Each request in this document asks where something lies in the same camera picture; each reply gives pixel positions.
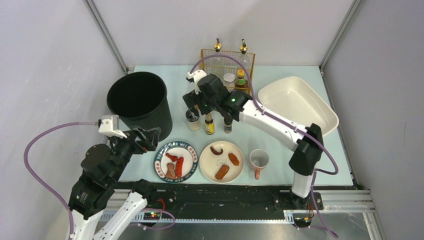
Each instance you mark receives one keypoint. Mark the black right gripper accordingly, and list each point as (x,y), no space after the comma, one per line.
(192,99)

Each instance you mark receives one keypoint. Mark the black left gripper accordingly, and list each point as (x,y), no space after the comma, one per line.
(138,141)

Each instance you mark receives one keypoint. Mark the clear glass oil bottle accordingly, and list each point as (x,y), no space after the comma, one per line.
(217,48)

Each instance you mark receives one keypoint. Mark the oil bottle with brown liquid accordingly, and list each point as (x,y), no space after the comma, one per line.
(244,58)

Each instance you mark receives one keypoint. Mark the silver lid spice jar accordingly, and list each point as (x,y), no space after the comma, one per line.
(229,80)

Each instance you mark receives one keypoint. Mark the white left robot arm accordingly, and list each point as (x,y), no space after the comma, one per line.
(102,168)

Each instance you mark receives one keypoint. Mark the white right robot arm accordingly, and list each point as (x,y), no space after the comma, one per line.
(306,142)

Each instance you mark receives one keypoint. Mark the small red food piece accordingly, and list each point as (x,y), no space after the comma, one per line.
(173,158)

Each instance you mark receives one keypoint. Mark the green rimmed printed plate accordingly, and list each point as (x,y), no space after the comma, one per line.
(180,149)

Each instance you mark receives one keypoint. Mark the small black lid spice jar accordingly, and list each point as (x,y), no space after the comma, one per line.
(228,126)

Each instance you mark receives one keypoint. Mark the small yellow label bottle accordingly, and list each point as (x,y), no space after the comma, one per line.
(209,124)

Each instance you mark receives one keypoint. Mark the red sausage on plate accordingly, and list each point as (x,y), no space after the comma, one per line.
(179,167)

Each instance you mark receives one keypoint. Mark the brown meat piece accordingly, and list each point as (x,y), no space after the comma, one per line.
(171,171)

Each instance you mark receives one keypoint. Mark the black plastic trash bin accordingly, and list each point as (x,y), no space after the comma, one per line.
(140,100)

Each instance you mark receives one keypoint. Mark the purple octopus tentacle piece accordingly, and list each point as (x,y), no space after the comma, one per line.
(215,151)

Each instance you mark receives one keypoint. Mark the cream plate with bear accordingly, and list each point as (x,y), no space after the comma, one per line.
(210,164)

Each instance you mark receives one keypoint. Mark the orange fried food piece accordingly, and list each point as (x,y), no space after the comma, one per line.
(233,158)

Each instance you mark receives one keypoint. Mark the brown sausage piece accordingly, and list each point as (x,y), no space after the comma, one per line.
(223,170)

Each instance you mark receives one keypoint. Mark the white plastic basin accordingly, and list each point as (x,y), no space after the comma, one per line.
(303,101)

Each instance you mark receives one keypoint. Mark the pink ceramic mug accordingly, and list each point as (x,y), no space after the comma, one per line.
(258,160)

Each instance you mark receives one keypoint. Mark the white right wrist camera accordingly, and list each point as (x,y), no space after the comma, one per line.
(195,77)

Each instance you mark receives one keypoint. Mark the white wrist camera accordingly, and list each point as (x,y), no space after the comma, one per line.
(195,77)
(109,126)

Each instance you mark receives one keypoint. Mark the yellow wire basket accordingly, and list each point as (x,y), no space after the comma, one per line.
(229,66)

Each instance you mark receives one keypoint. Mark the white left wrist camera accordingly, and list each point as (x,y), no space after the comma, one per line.
(109,126)

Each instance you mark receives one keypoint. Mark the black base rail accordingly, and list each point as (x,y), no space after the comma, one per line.
(229,202)

